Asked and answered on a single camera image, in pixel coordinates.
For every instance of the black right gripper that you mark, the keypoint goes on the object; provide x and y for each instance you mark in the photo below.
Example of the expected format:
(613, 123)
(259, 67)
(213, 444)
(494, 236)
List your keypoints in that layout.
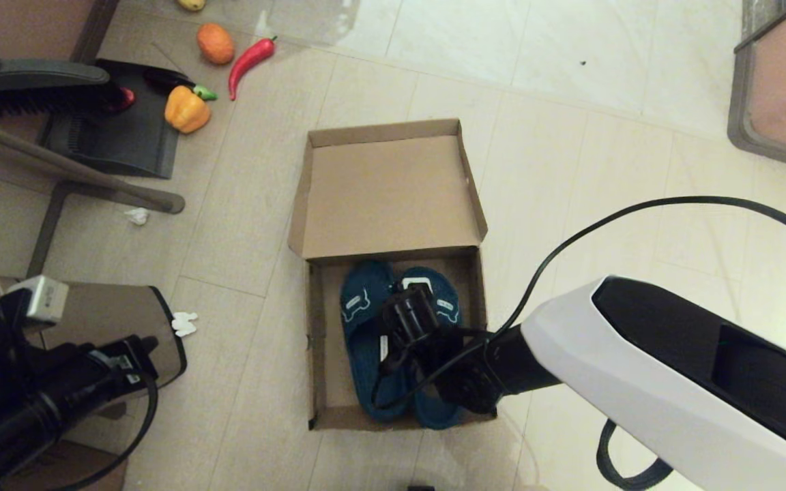
(413, 320)

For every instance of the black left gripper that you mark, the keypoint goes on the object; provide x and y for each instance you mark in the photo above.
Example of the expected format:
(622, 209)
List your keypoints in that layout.
(38, 395)

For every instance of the dark blue slipper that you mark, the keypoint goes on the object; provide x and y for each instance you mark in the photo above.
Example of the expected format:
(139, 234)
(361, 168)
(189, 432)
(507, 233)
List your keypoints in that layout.
(359, 327)
(449, 290)

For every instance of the brown cardboard shoe box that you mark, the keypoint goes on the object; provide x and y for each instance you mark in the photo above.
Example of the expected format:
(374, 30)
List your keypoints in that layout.
(386, 198)

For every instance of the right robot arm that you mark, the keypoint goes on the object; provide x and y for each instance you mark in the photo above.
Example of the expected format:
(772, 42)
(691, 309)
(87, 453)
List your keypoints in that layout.
(638, 382)

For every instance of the brown plastic trash bin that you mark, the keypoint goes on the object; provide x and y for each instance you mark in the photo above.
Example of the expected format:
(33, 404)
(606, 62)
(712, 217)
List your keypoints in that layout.
(106, 314)

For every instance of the small crumpled white tissue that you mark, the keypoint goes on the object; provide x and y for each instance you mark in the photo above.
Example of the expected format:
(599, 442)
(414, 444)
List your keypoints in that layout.
(184, 325)
(138, 216)

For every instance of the dark brown cardboard carton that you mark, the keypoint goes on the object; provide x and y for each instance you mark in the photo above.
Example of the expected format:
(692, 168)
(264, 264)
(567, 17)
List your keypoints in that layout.
(93, 470)

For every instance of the brown table with metal legs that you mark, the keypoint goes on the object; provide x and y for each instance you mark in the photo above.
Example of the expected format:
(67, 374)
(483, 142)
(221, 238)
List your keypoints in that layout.
(59, 165)

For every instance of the black dustpan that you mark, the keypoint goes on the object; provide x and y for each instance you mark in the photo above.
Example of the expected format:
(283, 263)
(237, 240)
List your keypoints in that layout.
(123, 140)

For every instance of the yellow bell pepper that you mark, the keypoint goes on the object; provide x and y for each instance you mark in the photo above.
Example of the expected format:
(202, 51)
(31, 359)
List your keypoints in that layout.
(187, 111)

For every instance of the small red fruit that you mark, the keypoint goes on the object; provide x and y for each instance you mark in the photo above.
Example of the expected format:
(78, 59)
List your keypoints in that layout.
(127, 99)

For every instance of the dark eggplant with green stem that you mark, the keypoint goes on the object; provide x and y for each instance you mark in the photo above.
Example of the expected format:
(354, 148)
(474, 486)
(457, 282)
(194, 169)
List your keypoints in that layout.
(206, 93)

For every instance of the black broom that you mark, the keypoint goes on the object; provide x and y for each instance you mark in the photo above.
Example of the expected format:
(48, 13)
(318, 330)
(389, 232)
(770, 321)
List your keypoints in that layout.
(31, 75)

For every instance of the red chili pepper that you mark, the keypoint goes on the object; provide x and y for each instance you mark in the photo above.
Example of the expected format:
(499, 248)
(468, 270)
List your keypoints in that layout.
(248, 61)

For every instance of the orange fruit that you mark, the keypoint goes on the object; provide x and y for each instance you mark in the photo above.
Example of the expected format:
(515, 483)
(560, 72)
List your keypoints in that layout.
(215, 43)

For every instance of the yellow fruit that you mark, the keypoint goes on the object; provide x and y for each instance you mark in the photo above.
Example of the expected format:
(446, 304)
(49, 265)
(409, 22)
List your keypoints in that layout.
(192, 4)

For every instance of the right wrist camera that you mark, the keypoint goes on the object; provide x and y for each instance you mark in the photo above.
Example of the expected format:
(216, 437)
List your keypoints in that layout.
(417, 281)

